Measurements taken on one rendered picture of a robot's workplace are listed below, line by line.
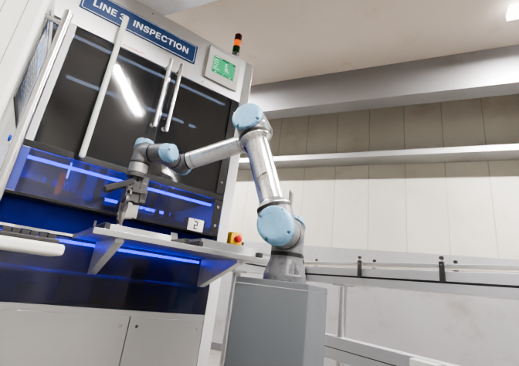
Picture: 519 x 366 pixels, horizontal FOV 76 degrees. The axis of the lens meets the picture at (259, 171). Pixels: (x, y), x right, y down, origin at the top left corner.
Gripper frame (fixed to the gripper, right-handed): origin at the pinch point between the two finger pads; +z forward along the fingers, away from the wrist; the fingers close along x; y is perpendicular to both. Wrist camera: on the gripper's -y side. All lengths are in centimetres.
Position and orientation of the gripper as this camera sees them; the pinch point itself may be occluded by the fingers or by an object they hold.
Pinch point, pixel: (118, 221)
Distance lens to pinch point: 140.8
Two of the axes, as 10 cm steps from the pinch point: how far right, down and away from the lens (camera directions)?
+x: -5.8, 1.9, 7.9
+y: 8.0, 2.9, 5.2
